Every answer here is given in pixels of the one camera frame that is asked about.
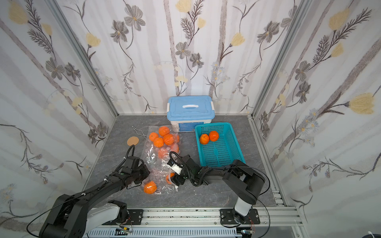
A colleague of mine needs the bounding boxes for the clear zip-top bag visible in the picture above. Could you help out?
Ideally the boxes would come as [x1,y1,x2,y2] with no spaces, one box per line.
[143,126,181,160]
[142,154,178,195]

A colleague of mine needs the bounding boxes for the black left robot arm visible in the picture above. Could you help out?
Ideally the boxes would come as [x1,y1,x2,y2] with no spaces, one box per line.
[38,145,150,238]

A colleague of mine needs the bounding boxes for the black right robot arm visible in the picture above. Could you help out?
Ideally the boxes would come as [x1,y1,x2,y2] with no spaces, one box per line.
[167,151,267,228]

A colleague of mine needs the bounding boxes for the round cork coaster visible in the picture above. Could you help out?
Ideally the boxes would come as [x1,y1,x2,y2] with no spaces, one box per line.
[127,136,140,146]

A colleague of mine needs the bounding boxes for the teal plastic basket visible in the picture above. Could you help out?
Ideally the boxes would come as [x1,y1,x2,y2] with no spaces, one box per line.
[195,123,246,168]

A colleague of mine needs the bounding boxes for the blue lidded storage box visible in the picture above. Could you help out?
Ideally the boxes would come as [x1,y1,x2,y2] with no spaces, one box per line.
[167,95,215,132]

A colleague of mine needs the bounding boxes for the thin metal wire piece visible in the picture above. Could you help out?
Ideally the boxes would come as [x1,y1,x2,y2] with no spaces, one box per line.
[131,125,149,140]

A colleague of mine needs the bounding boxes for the aluminium mounting rail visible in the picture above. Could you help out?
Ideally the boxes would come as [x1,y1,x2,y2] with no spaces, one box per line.
[80,207,304,238]

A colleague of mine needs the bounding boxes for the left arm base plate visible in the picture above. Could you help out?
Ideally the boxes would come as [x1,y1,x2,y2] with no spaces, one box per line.
[112,209,144,225]

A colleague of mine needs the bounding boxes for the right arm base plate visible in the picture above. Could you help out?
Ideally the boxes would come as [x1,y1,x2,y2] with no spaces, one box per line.
[219,208,261,226]

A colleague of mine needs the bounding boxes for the white slotted cable duct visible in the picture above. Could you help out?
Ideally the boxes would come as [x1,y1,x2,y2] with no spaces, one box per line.
[83,227,242,238]

